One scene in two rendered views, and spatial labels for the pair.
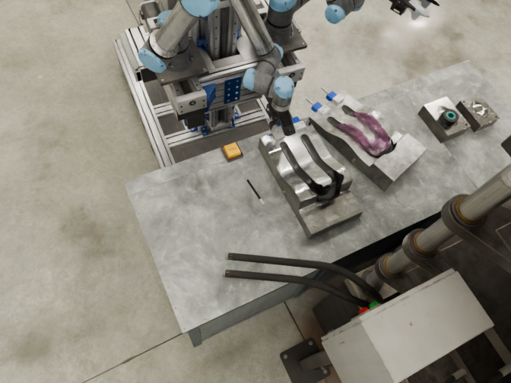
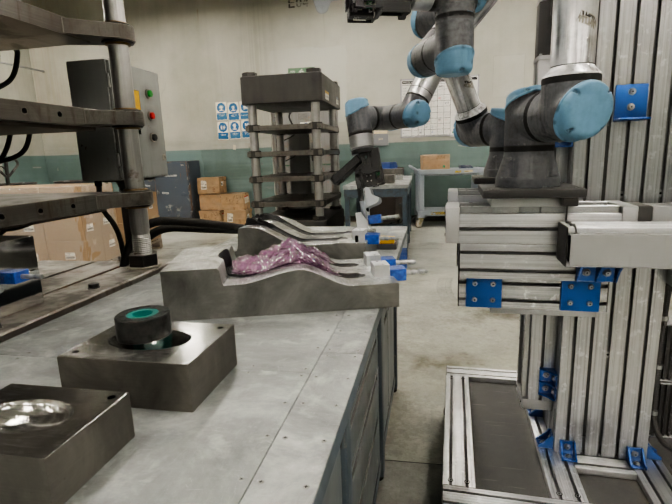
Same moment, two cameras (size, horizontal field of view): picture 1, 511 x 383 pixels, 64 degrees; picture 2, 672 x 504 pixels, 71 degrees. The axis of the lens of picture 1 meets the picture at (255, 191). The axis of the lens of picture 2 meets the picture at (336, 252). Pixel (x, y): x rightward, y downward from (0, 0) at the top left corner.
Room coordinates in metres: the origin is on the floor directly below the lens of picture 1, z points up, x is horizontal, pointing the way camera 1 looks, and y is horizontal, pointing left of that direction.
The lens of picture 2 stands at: (2.12, -1.09, 1.13)
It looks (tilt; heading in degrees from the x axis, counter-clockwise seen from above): 12 degrees down; 138
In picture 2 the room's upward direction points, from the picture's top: 2 degrees counter-clockwise
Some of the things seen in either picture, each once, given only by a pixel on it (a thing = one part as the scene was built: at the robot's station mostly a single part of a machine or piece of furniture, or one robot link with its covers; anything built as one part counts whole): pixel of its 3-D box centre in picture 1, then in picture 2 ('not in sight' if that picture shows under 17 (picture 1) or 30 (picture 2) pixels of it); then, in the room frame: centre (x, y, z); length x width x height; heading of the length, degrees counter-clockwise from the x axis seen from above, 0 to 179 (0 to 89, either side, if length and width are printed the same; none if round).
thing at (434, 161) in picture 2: not in sight; (434, 163); (-2.29, 4.92, 0.94); 0.41 x 0.33 x 0.29; 45
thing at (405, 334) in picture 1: (342, 350); (138, 264); (0.25, -0.47, 0.74); 0.31 x 0.22 x 1.47; 126
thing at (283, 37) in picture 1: (277, 25); (527, 165); (1.56, 0.05, 1.09); 0.15 x 0.15 x 0.10
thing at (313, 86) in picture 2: not in sight; (300, 163); (-2.77, 2.71, 1.03); 1.54 x 0.94 x 2.06; 128
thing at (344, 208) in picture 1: (309, 174); (292, 241); (0.94, -0.22, 0.87); 0.50 x 0.26 x 0.14; 36
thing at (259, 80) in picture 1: (260, 78); (387, 117); (1.09, 0.07, 1.24); 0.11 x 0.11 x 0.08; 79
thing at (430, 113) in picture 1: (443, 119); (154, 360); (1.43, -0.86, 0.84); 0.20 x 0.15 x 0.07; 36
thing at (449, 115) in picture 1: (449, 117); (143, 324); (1.41, -0.86, 0.89); 0.08 x 0.08 x 0.04
